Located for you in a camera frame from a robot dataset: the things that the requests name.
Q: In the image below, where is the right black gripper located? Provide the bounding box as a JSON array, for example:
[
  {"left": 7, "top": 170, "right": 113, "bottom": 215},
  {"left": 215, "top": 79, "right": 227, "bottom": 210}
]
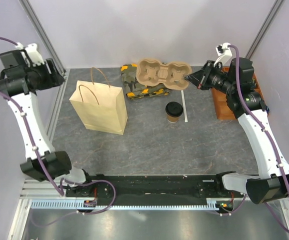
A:
[{"left": 185, "top": 60, "right": 236, "bottom": 95}]

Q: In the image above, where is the black plastic cup lid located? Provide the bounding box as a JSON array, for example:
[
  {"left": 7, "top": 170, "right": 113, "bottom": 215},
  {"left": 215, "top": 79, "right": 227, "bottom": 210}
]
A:
[{"left": 165, "top": 101, "right": 184, "bottom": 118}]

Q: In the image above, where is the brown paper coffee cup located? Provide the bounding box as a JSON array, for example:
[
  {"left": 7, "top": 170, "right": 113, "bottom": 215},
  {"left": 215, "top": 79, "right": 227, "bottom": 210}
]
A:
[{"left": 165, "top": 101, "right": 184, "bottom": 123}]

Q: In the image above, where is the cardboard cup carrier tray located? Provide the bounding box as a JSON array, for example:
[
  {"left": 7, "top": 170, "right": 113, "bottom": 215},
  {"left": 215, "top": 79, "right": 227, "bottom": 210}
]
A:
[{"left": 136, "top": 58, "right": 193, "bottom": 91}]

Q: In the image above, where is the brown paper bag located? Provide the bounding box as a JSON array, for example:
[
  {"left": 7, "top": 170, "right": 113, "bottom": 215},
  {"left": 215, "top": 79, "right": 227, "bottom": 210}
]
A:
[{"left": 69, "top": 68, "right": 128, "bottom": 135}]

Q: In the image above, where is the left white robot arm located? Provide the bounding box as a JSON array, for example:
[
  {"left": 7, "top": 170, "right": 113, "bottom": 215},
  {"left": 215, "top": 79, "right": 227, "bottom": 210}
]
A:
[{"left": 0, "top": 48, "right": 95, "bottom": 197}]

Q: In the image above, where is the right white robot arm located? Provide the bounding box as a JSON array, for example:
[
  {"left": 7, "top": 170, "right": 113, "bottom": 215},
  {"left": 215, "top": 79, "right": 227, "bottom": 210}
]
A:
[{"left": 185, "top": 57, "right": 289, "bottom": 204}]

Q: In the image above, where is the white wrapped straw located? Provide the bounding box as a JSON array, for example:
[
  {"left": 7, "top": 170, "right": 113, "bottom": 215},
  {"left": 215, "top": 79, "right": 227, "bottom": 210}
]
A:
[{"left": 180, "top": 90, "right": 188, "bottom": 123}]

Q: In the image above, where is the orange compartment organizer tray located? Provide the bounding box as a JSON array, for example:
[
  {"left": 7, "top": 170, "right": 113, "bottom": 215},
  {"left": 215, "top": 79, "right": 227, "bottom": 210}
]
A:
[{"left": 211, "top": 66, "right": 264, "bottom": 121}]

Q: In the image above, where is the camouflage folded cloth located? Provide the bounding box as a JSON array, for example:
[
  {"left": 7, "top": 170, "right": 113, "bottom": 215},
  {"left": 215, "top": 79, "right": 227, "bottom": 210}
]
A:
[{"left": 120, "top": 63, "right": 172, "bottom": 99}]

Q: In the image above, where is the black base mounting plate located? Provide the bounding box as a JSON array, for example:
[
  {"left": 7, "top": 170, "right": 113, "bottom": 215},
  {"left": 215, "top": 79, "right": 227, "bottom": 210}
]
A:
[{"left": 65, "top": 175, "right": 243, "bottom": 206}]

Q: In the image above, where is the left aluminium frame post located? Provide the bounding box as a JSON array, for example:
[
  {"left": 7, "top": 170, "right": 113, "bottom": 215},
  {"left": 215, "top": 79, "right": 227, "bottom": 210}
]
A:
[{"left": 19, "top": 0, "right": 67, "bottom": 76}]

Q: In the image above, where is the aluminium frame post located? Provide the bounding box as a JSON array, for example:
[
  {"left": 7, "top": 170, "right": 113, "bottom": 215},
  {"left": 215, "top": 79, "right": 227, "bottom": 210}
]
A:
[
  {"left": 19, "top": 0, "right": 67, "bottom": 76},
  {"left": 245, "top": 0, "right": 285, "bottom": 60}
]

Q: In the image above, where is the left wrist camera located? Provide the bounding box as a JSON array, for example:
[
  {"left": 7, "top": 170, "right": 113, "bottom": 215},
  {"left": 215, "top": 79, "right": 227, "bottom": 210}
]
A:
[{"left": 15, "top": 42, "right": 45, "bottom": 67}]

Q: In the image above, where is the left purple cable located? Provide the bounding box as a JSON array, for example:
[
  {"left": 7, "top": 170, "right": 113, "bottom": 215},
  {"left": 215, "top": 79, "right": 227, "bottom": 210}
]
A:
[{"left": 0, "top": 35, "right": 117, "bottom": 227}]

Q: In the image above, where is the purple cable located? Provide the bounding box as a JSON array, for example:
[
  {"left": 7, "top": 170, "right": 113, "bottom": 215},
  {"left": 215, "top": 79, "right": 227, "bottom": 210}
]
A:
[
  {"left": 0, "top": 35, "right": 117, "bottom": 227},
  {"left": 209, "top": 44, "right": 289, "bottom": 235}
]

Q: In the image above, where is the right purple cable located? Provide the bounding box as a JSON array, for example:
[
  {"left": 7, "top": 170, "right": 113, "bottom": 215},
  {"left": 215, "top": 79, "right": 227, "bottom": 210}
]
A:
[{"left": 209, "top": 44, "right": 289, "bottom": 235}]

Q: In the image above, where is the right aluminium frame post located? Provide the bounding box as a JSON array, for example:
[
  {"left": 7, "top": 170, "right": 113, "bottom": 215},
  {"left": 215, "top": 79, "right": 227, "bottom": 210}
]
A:
[{"left": 245, "top": 0, "right": 285, "bottom": 60}]

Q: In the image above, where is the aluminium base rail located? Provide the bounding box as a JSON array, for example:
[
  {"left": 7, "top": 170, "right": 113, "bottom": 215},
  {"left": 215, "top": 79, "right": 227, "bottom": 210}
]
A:
[{"left": 19, "top": 178, "right": 289, "bottom": 201}]

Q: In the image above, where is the white slotted cable duct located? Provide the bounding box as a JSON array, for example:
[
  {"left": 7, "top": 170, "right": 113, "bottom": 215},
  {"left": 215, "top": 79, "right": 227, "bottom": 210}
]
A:
[{"left": 30, "top": 199, "right": 219, "bottom": 211}]

